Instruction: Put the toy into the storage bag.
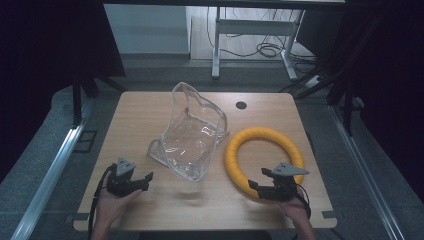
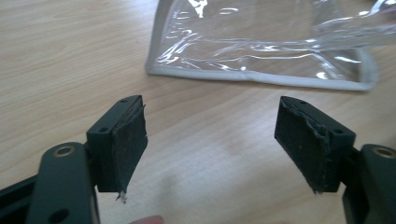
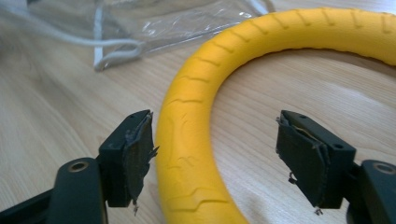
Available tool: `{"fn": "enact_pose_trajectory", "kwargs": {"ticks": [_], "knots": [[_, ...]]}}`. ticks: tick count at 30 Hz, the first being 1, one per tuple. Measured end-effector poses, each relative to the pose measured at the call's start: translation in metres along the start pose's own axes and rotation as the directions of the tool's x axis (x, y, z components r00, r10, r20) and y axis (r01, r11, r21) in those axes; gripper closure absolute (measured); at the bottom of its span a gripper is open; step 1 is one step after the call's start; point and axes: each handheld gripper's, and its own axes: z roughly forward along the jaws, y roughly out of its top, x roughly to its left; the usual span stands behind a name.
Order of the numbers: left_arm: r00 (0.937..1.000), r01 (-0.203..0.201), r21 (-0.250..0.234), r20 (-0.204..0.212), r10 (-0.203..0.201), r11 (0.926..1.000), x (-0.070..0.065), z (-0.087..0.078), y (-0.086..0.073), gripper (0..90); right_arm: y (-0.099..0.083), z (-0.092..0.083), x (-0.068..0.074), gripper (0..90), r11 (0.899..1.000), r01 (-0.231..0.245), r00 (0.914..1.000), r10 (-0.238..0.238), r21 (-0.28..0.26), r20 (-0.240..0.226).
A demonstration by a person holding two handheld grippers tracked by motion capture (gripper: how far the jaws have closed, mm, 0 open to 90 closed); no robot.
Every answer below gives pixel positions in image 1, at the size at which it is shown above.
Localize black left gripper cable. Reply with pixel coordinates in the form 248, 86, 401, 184
87, 163, 117, 240

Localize yellow foam ring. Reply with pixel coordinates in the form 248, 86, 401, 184
224, 126, 306, 200

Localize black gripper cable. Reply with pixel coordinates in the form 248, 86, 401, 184
87, 163, 117, 240
295, 186, 313, 220

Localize clear plastic bag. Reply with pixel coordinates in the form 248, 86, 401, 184
146, 81, 230, 183

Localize black floor cables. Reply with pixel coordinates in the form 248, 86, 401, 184
205, 6, 318, 65

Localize person's left hand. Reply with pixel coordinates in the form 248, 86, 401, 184
95, 171, 144, 228

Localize white metal desk frame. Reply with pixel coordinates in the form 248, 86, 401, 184
211, 6, 306, 82

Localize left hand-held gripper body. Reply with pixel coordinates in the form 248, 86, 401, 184
106, 156, 145, 198

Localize person's right hand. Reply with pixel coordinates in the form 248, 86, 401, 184
277, 186, 312, 228

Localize black floor bracket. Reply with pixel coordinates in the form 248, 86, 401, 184
72, 129, 99, 154

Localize aluminium floor rail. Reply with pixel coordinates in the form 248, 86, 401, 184
9, 99, 96, 240
328, 103, 407, 240

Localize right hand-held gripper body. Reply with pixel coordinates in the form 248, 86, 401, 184
258, 161, 310, 202

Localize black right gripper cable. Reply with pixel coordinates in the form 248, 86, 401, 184
295, 186, 313, 220

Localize black metal stand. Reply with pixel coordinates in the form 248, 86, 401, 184
325, 74, 366, 136
71, 70, 128, 127

